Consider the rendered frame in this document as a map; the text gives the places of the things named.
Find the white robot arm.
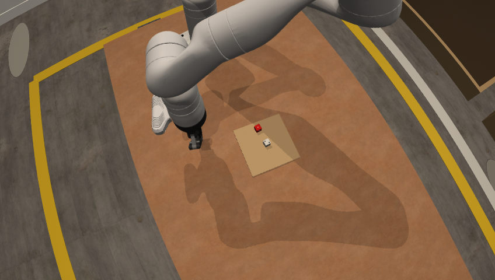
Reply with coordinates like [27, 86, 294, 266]
[145, 0, 403, 135]

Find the tan square mat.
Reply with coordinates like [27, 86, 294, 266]
[233, 114, 300, 177]

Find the red die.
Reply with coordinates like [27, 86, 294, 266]
[254, 124, 262, 133]

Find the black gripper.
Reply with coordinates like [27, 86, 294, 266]
[174, 110, 207, 150]

